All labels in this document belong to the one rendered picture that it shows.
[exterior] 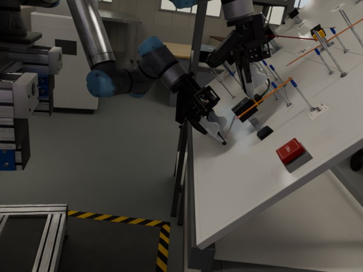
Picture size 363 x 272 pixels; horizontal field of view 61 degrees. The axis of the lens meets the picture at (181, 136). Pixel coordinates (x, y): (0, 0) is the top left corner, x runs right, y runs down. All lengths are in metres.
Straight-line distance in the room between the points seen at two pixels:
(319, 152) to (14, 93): 0.72
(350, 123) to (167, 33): 6.73
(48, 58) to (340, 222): 1.18
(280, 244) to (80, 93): 3.21
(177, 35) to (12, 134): 6.60
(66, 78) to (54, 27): 0.54
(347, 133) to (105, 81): 0.59
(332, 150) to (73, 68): 3.32
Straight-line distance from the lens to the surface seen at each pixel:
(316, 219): 1.07
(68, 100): 3.84
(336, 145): 0.68
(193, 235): 0.75
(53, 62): 1.35
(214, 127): 0.87
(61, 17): 3.68
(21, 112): 0.89
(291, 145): 0.69
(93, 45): 0.90
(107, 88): 0.86
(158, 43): 0.92
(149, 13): 7.24
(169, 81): 0.88
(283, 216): 1.02
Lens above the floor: 1.35
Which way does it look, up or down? 23 degrees down
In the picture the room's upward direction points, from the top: 8 degrees clockwise
